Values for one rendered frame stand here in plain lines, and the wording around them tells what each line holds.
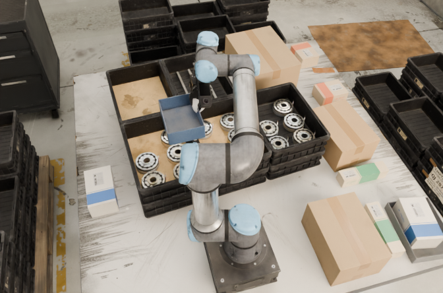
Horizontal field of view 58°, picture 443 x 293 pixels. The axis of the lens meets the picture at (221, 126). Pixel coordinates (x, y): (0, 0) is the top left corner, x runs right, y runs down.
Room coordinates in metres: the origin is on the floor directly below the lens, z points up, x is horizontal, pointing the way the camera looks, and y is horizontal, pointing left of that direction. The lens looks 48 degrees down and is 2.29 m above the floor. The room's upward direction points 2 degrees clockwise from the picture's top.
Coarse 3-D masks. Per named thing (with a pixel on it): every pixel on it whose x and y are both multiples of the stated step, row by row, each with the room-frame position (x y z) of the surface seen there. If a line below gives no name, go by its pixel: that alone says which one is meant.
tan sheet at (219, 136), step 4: (232, 112) 1.43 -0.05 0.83; (216, 116) 1.39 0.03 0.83; (220, 116) 1.39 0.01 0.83; (208, 120) 1.36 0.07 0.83; (212, 120) 1.36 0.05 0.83; (216, 120) 1.37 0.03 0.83; (216, 124) 1.34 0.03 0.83; (216, 128) 1.31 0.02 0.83; (220, 128) 1.31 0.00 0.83; (216, 132) 1.29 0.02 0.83; (220, 132) 1.29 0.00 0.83; (224, 132) 1.29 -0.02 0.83; (228, 132) 1.29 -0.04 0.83; (212, 136) 1.26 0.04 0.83; (216, 136) 1.26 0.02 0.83; (220, 136) 1.26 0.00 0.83; (224, 136) 1.26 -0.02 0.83; (200, 140) 1.23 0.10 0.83; (204, 140) 1.23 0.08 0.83; (208, 140) 1.23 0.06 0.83; (212, 140) 1.23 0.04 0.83; (216, 140) 1.23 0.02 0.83; (220, 140) 1.24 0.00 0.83; (224, 140) 1.24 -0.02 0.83
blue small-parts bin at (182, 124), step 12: (180, 96) 1.21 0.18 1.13; (168, 108) 1.19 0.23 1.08; (180, 108) 1.20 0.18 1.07; (168, 120) 1.13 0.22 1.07; (180, 120) 1.13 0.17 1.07; (192, 120) 1.13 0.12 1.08; (168, 132) 1.06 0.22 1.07; (180, 132) 1.01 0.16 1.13; (192, 132) 1.03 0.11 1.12; (204, 132) 1.04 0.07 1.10
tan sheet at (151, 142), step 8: (144, 136) 1.24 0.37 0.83; (152, 136) 1.24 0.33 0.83; (160, 136) 1.25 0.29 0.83; (136, 144) 1.19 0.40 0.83; (144, 144) 1.19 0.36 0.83; (152, 144) 1.20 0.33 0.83; (160, 144) 1.20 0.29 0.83; (136, 152) 1.14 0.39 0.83; (152, 152) 1.14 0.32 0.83; (160, 152) 1.15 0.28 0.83; (160, 160) 1.10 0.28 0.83; (160, 168) 1.05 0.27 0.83; (168, 168) 1.06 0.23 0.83; (168, 176) 1.01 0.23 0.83
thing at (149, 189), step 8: (136, 120) 1.25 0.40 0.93; (144, 120) 1.26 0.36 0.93; (128, 144) 1.11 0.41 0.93; (128, 152) 1.06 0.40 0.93; (136, 176) 0.95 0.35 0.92; (136, 184) 0.90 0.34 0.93; (160, 184) 0.90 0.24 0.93; (168, 184) 0.91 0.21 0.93; (176, 184) 0.92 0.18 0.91; (144, 192) 0.87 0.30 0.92
